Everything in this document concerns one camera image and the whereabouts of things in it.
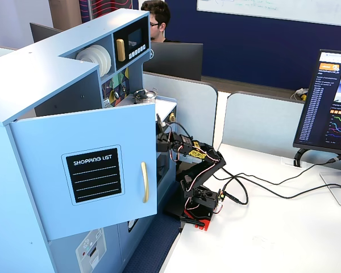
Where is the dark monitor behind kitchen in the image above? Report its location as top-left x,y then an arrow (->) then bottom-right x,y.
30,22 -> 64,44

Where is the silver toy pot with lid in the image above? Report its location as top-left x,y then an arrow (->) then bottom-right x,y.
132,88 -> 159,105

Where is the gold cabinet door handle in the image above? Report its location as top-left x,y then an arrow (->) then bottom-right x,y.
140,162 -> 150,204

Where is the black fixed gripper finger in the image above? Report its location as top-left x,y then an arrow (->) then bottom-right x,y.
156,113 -> 165,136

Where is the black usb cable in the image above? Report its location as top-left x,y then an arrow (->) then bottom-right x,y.
213,155 -> 341,186

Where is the grey desk divider panel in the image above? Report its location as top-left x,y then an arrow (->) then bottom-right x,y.
223,90 -> 306,158
142,71 -> 219,158

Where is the gold microwave handle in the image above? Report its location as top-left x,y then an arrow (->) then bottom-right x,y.
115,39 -> 127,63

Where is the red striped banner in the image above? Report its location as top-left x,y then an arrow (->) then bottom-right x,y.
78,0 -> 133,24

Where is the blue toy kitchen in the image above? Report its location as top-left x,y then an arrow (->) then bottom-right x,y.
0,8 -> 178,273

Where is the yellow and white desk clutter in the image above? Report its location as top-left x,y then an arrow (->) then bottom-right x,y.
293,87 -> 309,102

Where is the silver monitor stand base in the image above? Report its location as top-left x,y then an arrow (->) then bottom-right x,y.
319,169 -> 341,207

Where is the person with glasses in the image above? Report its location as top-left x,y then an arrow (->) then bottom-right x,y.
140,0 -> 180,43

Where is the whiteboard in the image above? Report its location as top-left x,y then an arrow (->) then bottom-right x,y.
196,0 -> 341,28

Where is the red robot base clamp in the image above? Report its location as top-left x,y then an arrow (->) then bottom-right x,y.
179,209 -> 214,232

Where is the black toy microwave door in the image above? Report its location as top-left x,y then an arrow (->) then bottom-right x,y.
113,17 -> 151,72

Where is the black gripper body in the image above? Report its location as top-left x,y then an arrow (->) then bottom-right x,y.
157,131 -> 179,155

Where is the black monitor back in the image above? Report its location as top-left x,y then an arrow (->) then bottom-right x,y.
143,42 -> 204,82

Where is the white toy plate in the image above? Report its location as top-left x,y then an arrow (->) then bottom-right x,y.
86,45 -> 109,77
76,47 -> 103,78
95,44 -> 113,75

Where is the blue shopping list cabinet door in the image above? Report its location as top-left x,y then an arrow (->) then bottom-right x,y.
9,102 -> 159,242

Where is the black cable guide bracket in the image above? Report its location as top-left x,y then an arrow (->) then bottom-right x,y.
293,147 -> 311,167

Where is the computer monitor with dashboard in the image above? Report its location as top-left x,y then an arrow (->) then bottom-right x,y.
292,48 -> 341,158

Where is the black power cable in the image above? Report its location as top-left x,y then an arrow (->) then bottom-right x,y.
220,169 -> 341,206

